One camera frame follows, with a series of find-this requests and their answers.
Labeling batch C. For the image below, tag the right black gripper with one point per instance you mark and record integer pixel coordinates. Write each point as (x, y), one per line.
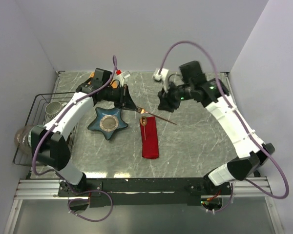
(165, 102)

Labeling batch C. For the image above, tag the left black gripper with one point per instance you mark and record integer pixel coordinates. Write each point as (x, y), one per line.
(125, 101)

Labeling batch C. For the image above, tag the copper fork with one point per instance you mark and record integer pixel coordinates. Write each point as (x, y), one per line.
(143, 111)

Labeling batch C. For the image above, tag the copper spoon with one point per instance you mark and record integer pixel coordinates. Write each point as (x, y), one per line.
(143, 123)

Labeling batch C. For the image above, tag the red cloth napkin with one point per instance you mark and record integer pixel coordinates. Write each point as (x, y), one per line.
(150, 146)

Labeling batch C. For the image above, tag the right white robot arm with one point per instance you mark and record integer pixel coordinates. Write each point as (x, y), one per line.
(248, 146)

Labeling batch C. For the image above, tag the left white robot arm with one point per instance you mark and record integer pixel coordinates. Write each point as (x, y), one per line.
(48, 142)

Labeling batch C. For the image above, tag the orange woven basket tray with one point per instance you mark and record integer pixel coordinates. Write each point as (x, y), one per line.
(114, 84)

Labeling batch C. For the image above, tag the blue star-shaped dish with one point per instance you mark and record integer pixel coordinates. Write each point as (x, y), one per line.
(107, 121)

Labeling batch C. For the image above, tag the brown cream ceramic bowl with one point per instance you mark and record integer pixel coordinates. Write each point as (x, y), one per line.
(69, 141)

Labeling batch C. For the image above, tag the grey ribbed mug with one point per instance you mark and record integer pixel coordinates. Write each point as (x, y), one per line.
(53, 109)

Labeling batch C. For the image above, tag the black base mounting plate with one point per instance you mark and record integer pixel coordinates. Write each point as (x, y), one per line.
(100, 198)

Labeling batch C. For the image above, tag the clear glass bowl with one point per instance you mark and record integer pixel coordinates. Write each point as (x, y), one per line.
(22, 139)

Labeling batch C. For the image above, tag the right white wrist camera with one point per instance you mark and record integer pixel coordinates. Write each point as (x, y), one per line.
(162, 76)

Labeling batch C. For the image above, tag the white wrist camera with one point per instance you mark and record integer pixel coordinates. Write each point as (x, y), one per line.
(122, 76)
(162, 76)

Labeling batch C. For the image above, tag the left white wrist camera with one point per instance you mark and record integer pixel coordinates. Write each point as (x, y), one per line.
(122, 76)

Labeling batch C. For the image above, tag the black wire dish rack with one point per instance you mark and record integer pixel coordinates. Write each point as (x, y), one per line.
(37, 116)

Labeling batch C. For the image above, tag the aluminium frame rail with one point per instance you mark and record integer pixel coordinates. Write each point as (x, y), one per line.
(54, 189)

